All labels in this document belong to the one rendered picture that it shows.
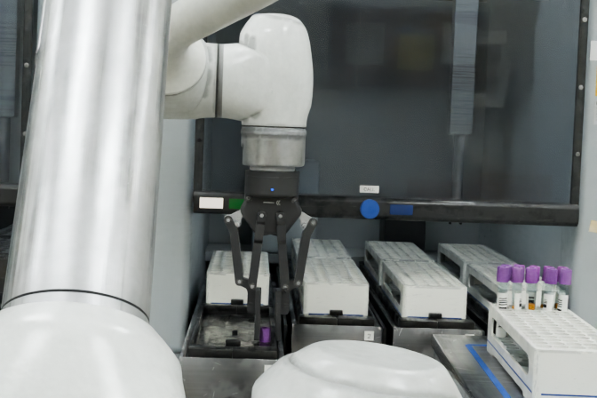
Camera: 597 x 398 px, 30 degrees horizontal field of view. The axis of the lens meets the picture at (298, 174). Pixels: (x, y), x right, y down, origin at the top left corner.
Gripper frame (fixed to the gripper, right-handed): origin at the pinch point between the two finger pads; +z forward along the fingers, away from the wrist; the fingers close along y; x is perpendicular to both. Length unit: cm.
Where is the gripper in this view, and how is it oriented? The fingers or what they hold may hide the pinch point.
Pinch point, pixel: (267, 314)
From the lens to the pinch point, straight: 156.6
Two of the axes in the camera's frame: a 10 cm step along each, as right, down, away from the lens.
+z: -0.3, 10.0, 0.5
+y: -10.0, -0.3, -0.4
